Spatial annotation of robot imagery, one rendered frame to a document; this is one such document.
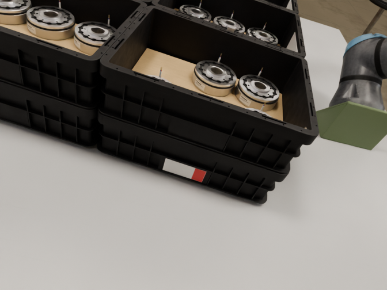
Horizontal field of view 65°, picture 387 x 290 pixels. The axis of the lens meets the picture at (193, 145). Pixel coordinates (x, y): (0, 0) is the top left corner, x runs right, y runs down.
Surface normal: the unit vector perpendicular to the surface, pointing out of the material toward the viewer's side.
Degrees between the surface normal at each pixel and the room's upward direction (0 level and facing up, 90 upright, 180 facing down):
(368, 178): 0
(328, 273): 0
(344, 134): 90
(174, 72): 0
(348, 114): 90
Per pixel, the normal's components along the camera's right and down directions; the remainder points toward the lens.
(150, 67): 0.25, -0.68
